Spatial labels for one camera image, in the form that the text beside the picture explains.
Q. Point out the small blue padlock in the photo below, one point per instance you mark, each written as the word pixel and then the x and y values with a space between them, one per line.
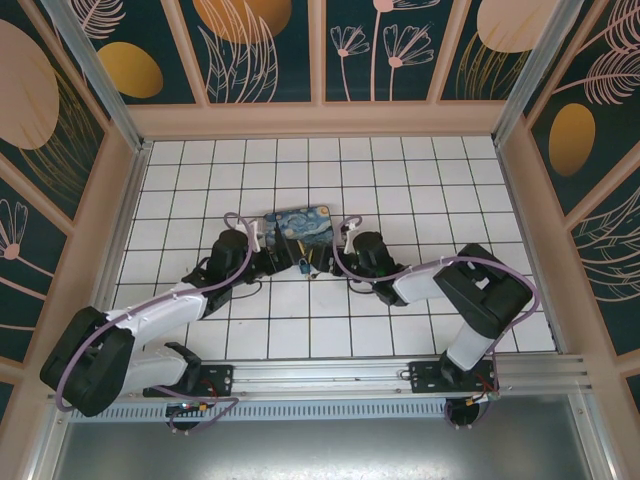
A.
pixel 303 267

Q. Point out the starry night tin box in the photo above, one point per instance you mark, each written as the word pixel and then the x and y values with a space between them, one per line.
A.
pixel 305 227

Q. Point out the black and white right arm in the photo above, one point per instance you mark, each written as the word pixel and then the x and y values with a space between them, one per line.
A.
pixel 485 295

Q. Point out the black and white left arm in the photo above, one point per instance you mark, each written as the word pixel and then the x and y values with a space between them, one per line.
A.
pixel 85 380

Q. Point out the brushed grey metal panel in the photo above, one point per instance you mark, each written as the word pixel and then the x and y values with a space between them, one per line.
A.
pixel 320 450

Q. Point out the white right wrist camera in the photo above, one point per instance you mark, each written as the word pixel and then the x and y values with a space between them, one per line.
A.
pixel 350 232

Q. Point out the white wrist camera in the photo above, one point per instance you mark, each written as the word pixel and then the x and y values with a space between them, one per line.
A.
pixel 255 235
pixel 350 232

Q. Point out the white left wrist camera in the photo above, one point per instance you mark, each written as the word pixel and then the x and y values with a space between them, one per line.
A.
pixel 255 235

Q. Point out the long aluminium mounting rail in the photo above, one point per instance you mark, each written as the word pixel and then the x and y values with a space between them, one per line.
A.
pixel 320 375

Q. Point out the aluminium table side rail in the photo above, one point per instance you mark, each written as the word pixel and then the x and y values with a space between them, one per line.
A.
pixel 122 220
pixel 526 225

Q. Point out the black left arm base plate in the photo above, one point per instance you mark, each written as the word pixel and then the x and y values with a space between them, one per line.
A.
pixel 220 377

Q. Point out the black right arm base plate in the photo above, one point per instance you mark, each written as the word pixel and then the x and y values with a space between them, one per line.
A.
pixel 425 377

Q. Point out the slanted aluminium corner post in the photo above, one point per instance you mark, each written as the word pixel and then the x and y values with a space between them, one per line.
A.
pixel 536 75
pixel 107 85

